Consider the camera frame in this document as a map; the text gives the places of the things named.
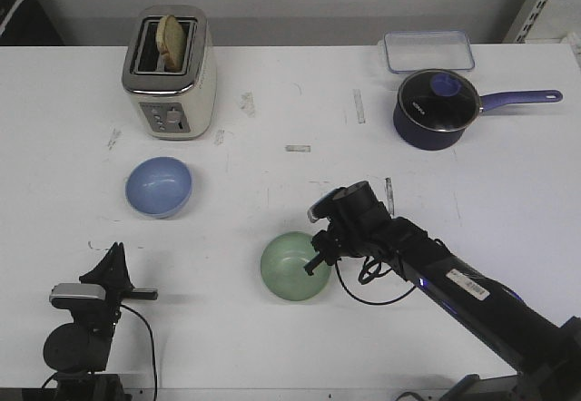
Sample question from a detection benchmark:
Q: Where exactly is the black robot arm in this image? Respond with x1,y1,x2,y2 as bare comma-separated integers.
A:
43,242,158,400
304,181,580,400

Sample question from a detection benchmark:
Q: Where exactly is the clear plastic food container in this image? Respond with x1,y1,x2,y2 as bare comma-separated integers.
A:
378,30,476,74

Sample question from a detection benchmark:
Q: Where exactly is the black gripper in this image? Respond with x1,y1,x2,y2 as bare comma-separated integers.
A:
78,242,158,315
303,224,362,276

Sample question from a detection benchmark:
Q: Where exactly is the white metal shelf rack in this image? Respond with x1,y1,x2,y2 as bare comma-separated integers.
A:
502,0,580,44

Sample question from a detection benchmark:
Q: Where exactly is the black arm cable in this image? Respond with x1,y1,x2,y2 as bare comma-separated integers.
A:
334,255,419,306
118,303,158,401

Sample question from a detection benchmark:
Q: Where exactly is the blue bowl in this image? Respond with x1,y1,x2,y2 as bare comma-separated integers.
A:
124,157,193,219

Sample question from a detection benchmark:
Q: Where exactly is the slice of toast bread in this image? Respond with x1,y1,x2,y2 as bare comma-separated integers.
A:
155,15,187,73

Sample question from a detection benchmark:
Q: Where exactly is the dark blue saucepan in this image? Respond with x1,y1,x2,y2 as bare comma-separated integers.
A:
393,84,563,151

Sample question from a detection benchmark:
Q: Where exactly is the green bowl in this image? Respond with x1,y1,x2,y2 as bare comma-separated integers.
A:
260,231,330,301

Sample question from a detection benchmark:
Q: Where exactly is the cream and chrome toaster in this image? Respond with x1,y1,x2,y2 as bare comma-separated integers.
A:
122,5,217,140

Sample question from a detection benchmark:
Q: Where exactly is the glass pot lid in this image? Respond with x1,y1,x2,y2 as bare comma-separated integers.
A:
398,69,480,132

